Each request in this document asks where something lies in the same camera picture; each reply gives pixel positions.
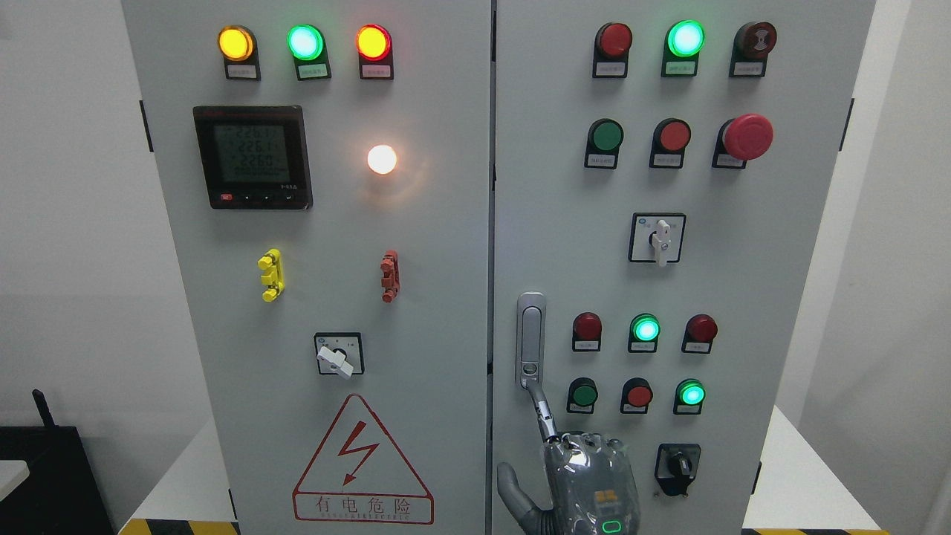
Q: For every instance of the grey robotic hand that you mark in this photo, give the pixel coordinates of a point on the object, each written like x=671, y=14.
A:
x=590, y=478

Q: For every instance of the silver cabinet door handle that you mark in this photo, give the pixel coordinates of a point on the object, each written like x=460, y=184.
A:
x=530, y=337

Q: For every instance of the grey right cabinet door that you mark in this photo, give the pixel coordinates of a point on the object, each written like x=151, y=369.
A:
x=563, y=230

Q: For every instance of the grey cabinet door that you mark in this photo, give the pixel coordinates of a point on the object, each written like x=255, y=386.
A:
x=563, y=230
x=426, y=353

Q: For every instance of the grey left cabinet door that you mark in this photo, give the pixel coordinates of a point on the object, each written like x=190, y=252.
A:
x=426, y=353

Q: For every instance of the red push button lower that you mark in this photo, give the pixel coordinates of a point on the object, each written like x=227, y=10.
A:
x=636, y=396

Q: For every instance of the red push button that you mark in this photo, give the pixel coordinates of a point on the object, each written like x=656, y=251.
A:
x=636, y=396
x=669, y=141

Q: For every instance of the green lit push button lower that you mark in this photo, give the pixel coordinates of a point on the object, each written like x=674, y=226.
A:
x=689, y=397

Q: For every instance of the dark red indicator light left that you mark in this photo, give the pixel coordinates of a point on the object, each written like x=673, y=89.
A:
x=587, y=332

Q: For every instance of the dark red indicator light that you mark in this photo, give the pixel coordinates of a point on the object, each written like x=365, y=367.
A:
x=587, y=332
x=700, y=331

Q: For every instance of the green lit indicator light middle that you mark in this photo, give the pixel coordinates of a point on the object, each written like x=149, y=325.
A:
x=644, y=332

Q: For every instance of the dark red indicator light right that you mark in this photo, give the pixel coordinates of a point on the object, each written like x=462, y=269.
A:
x=700, y=331

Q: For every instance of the red electrical hazard warning sticker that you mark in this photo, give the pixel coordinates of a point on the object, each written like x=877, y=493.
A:
x=359, y=474

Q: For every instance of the red terminal clip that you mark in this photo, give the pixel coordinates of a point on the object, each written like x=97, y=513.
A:
x=390, y=280

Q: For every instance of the green push button upper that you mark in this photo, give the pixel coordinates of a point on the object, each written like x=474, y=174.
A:
x=603, y=144

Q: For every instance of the red push button upper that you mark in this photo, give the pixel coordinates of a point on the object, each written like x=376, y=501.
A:
x=669, y=141

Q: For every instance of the red emergency stop mushroom button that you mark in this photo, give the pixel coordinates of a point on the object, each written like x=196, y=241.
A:
x=742, y=139

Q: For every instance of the white lit indicator light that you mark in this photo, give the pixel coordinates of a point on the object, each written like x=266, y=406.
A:
x=382, y=159

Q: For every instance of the yellow terminal clip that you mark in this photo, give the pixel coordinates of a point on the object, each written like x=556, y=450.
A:
x=270, y=264

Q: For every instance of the red indicator light top right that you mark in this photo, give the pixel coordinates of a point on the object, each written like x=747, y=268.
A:
x=610, y=54

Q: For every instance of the large green lit indicator light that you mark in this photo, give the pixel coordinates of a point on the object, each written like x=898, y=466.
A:
x=681, y=49

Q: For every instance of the black digital power meter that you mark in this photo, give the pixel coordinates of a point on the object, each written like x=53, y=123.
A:
x=254, y=157

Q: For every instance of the dark red buzzer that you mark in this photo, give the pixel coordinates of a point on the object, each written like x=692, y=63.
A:
x=752, y=45

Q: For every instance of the red lit indicator light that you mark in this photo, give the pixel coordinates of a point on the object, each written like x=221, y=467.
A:
x=374, y=45

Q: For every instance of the green indicator light top left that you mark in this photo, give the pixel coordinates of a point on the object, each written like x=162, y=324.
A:
x=308, y=48

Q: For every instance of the black equipment box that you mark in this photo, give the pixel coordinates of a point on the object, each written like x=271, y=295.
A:
x=60, y=494

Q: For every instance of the yellow indicator light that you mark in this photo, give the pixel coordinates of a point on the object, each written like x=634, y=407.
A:
x=239, y=48

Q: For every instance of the black rotary selector switch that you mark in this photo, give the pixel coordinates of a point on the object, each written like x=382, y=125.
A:
x=676, y=467

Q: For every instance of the white selector switch upper right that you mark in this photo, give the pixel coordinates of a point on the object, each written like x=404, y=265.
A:
x=656, y=238

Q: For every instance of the white selector switch left door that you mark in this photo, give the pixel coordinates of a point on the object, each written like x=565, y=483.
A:
x=339, y=353

